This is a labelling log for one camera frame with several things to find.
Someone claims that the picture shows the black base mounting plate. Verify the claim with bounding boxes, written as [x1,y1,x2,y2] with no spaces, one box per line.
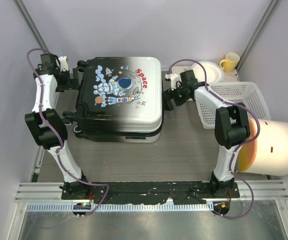
[60,181,240,205]

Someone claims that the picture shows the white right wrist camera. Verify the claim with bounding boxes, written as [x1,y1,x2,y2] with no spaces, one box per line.
[165,73,182,91]

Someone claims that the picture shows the black white space suitcase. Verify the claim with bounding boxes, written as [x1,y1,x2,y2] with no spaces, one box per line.
[62,56,164,143]

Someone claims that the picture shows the aluminium rail frame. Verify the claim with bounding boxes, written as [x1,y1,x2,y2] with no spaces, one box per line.
[15,180,288,205]

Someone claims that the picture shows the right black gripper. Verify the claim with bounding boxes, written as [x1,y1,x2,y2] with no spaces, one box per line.
[161,82,189,112]

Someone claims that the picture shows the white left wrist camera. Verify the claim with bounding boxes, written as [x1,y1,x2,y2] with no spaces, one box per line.
[58,56,69,72]

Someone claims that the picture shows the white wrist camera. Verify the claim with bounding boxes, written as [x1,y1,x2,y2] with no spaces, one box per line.
[165,73,182,91]
[58,56,69,72]

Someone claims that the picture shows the white slotted cable duct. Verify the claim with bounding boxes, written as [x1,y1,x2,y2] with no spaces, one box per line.
[26,200,213,213]

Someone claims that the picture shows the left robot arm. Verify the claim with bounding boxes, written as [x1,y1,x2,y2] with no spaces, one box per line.
[25,50,90,200]

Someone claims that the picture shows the yellow mug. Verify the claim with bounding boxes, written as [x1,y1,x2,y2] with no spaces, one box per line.
[219,52,240,73]

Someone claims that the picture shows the white cylindrical bin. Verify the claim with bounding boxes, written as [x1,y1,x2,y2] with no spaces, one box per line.
[237,119,288,177]

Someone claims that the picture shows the white plastic mesh basket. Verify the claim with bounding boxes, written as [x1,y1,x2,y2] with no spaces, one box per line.
[196,82,271,129]

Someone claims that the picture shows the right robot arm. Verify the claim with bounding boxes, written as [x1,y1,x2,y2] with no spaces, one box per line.
[162,70,250,198]

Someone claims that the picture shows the white round plate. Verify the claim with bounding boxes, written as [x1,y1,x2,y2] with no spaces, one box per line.
[190,60,225,84]

